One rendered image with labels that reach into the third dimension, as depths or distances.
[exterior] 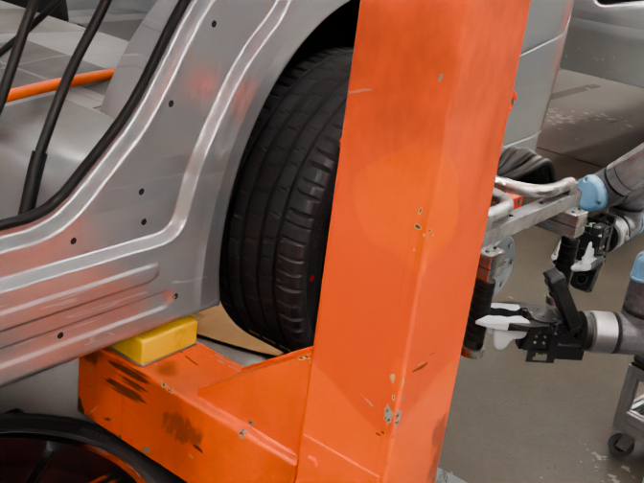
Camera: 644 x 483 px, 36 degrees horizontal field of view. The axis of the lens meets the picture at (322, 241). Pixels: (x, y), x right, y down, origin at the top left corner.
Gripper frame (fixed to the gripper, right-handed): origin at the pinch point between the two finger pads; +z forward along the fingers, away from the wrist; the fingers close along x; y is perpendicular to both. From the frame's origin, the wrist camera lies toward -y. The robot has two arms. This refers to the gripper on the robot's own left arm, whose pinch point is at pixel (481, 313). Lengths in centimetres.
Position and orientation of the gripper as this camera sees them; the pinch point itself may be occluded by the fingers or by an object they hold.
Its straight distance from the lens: 177.3
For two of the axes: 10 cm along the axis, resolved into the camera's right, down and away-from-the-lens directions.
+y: -1.2, 9.2, 3.8
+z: -9.9, -0.8, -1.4
